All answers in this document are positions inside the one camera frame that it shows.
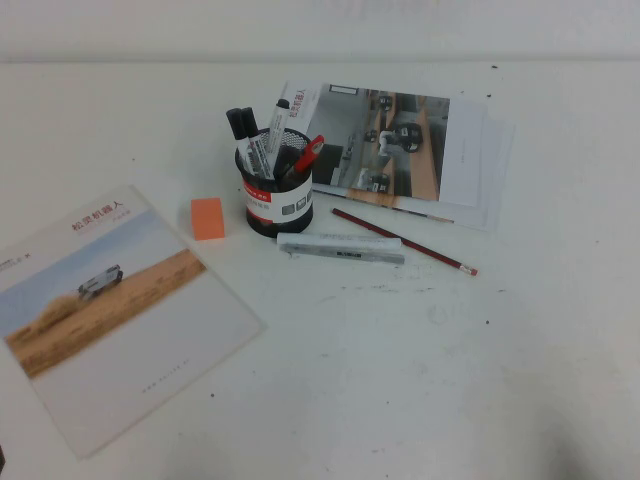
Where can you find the red pencil with eraser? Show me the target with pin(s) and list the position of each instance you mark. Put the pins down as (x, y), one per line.
(400, 241)

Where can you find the office photo brochure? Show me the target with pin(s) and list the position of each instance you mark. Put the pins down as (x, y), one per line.
(400, 145)

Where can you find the black-capped whiteboard marker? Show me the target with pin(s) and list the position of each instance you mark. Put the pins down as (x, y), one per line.
(277, 125)
(249, 122)
(236, 125)

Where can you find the desert car brochure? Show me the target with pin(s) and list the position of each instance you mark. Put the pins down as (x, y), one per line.
(140, 325)

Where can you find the white marker pen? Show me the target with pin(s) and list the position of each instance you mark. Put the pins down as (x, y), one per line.
(340, 241)

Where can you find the red pen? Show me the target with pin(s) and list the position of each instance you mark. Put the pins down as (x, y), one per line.
(310, 152)

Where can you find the black pen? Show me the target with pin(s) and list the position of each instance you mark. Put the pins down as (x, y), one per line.
(285, 167)

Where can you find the grey transparent gel pen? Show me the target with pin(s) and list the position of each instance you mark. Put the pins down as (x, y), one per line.
(350, 256)

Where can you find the thin colour-edged brochure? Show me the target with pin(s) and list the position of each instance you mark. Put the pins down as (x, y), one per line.
(400, 209)

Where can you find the white paper sheet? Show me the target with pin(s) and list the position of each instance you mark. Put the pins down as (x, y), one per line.
(497, 175)

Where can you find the orange rectangular block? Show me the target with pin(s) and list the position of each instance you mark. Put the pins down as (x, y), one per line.
(207, 220)

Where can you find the black mesh pen holder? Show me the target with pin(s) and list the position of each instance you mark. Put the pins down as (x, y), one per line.
(300, 220)

